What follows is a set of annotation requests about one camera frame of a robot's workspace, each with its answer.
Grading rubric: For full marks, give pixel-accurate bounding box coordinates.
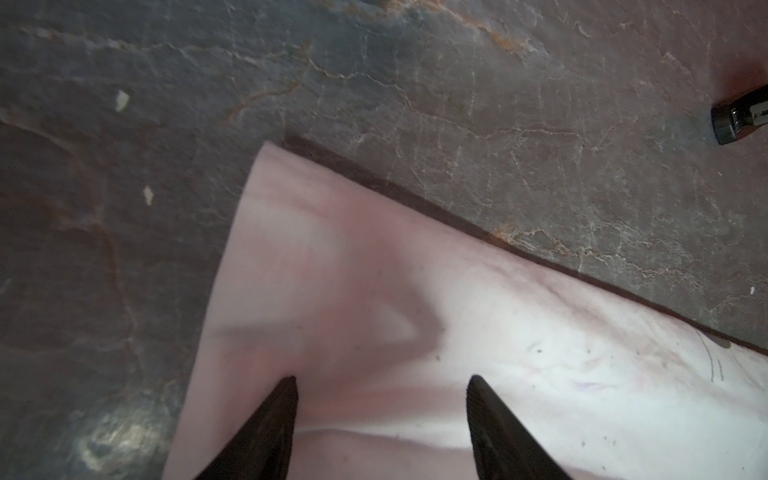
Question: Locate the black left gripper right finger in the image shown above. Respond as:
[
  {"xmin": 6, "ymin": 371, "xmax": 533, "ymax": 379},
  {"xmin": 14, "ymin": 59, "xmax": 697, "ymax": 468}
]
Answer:
[{"xmin": 466, "ymin": 375, "xmax": 570, "ymax": 480}]

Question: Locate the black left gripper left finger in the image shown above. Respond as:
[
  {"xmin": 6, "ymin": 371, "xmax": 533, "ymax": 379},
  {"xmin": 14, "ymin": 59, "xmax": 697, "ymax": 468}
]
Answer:
[{"xmin": 196, "ymin": 376, "xmax": 299, "ymax": 480}]

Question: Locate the white tank top navy trim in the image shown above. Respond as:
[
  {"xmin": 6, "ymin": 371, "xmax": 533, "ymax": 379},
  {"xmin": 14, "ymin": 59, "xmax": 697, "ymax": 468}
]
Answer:
[{"xmin": 163, "ymin": 143, "xmax": 767, "ymax": 479}]

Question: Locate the small black stapler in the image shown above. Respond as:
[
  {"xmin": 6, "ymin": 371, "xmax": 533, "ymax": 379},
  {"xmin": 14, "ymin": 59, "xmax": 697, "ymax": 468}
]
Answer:
[{"xmin": 710, "ymin": 85, "xmax": 768, "ymax": 145}]

